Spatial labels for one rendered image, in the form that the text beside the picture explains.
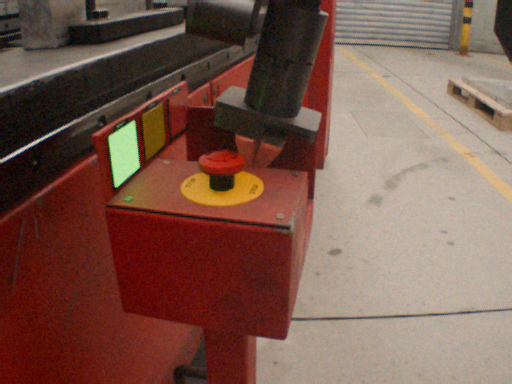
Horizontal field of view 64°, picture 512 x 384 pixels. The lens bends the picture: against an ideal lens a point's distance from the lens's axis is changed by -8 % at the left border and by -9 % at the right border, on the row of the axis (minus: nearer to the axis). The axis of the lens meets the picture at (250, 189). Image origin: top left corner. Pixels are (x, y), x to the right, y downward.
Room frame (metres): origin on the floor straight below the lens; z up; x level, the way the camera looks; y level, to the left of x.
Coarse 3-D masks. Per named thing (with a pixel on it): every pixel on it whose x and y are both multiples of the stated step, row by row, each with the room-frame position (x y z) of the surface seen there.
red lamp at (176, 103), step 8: (176, 96) 0.47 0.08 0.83; (184, 96) 0.50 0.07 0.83; (168, 104) 0.46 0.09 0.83; (176, 104) 0.47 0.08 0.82; (184, 104) 0.50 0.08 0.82; (176, 112) 0.47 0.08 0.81; (184, 112) 0.49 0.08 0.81; (176, 120) 0.47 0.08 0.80; (184, 120) 0.49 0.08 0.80; (176, 128) 0.47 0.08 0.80; (184, 128) 0.49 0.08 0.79
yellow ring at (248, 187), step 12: (192, 180) 0.36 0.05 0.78; (204, 180) 0.36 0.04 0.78; (240, 180) 0.36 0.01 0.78; (252, 180) 0.36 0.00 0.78; (192, 192) 0.34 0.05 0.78; (204, 192) 0.34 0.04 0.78; (216, 192) 0.34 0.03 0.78; (228, 192) 0.34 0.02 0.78; (240, 192) 0.34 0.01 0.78; (252, 192) 0.34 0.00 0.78; (204, 204) 0.32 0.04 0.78; (216, 204) 0.32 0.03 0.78; (228, 204) 0.32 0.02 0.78
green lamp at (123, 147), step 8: (128, 128) 0.37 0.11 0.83; (112, 136) 0.34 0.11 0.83; (120, 136) 0.35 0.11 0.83; (128, 136) 0.36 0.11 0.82; (112, 144) 0.34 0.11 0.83; (120, 144) 0.35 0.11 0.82; (128, 144) 0.36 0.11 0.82; (136, 144) 0.38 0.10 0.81; (112, 152) 0.34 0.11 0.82; (120, 152) 0.35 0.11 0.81; (128, 152) 0.36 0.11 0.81; (136, 152) 0.38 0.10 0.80; (112, 160) 0.33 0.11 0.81; (120, 160) 0.35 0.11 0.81; (128, 160) 0.36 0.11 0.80; (136, 160) 0.37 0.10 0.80; (120, 168) 0.34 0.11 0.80; (128, 168) 0.36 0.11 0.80; (136, 168) 0.37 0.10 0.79; (120, 176) 0.34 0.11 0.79; (128, 176) 0.36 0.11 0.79
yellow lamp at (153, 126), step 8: (160, 104) 0.43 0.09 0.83; (152, 112) 0.41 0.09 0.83; (160, 112) 0.43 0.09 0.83; (144, 120) 0.40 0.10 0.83; (152, 120) 0.41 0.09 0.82; (160, 120) 0.43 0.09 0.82; (144, 128) 0.40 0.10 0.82; (152, 128) 0.41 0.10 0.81; (160, 128) 0.43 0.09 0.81; (144, 136) 0.40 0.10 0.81; (152, 136) 0.41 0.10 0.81; (160, 136) 0.43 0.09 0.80; (152, 144) 0.41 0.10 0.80; (160, 144) 0.43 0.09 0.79; (152, 152) 0.41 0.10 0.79
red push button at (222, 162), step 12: (204, 156) 0.35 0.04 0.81; (216, 156) 0.35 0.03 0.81; (228, 156) 0.35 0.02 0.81; (240, 156) 0.35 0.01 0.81; (204, 168) 0.34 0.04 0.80; (216, 168) 0.33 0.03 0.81; (228, 168) 0.33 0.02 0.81; (240, 168) 0.34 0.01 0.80; (216, 180) 0.34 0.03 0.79; (228, 180) 0.34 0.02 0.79
